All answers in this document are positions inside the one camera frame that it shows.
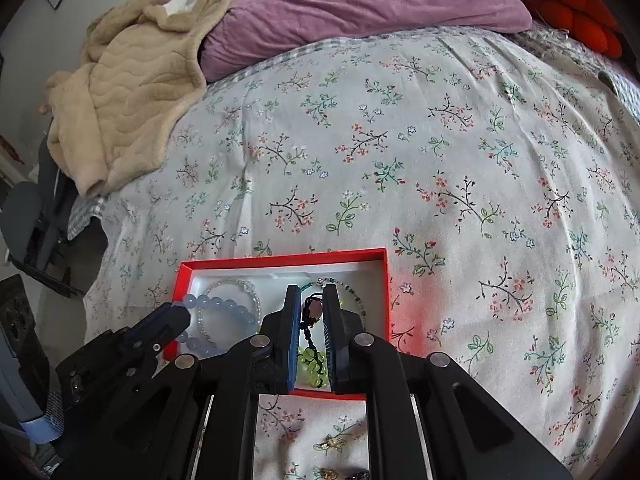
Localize orange knot cushion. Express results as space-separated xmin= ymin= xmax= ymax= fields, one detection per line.
xmin=520 ymin=0 xmax=624 ymax=57

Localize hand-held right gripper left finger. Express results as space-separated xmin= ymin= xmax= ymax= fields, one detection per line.
xmin=64 ymin=284 xmax=306 ymax=480

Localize clear crystal bead bracelet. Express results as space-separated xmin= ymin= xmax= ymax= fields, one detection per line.
xmin=197 ymin=278 xmax=264 ymax=348

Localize red jewelry box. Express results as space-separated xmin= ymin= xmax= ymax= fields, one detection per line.
xmin=161 ymin=247 xmax=391 ymax=402

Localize dark green bead bracelet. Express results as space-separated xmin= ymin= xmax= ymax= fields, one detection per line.
xmin=332 ymin=276 xmax=374 ymax=322

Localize green bead bracelet black cord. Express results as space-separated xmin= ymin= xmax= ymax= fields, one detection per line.
xmin=297 ymin=282 xmax=335 ymax=391

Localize person's left forearm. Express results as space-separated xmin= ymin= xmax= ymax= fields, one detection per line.
xmin=0 ymin=350 xmax=67 ymax=443

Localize grey chair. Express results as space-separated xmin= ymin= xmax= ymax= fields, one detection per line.
xmin=0 ymin=135 xmax=109 ymax=297

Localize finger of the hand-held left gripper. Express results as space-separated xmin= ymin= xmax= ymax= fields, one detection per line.
xmin=120 ymin=304 xmax=192 ymax=348
xmin=131 ymin=317 xmax=193 ymax=377

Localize purple pillow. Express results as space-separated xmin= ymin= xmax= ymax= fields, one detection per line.
xmin=199 ymin=0 xmax=534 ymax=84

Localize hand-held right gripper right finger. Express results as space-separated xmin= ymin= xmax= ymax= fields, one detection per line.
xmin=322 ymin=284 xmax=575 ymax=480

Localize beige fleece blanket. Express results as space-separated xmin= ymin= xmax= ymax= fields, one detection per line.
xmin=40 ymin=0 xmax=247 ymax=199

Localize grey quilted blanket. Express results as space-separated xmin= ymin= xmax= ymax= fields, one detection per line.
xmin=597 ymin=70 xmax=640 ymax=123

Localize dark carved cabinet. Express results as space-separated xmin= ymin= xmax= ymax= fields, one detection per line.
xmin=0 ymin=275 xmax=51 ymax=391

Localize gold rings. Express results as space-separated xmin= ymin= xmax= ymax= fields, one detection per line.
xmin=313 ymin=435 xmax=347 ymax=454

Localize light blue bead bracelet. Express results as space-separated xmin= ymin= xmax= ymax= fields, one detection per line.
xmin=172 ymin=294 xmax=256 ymax=358

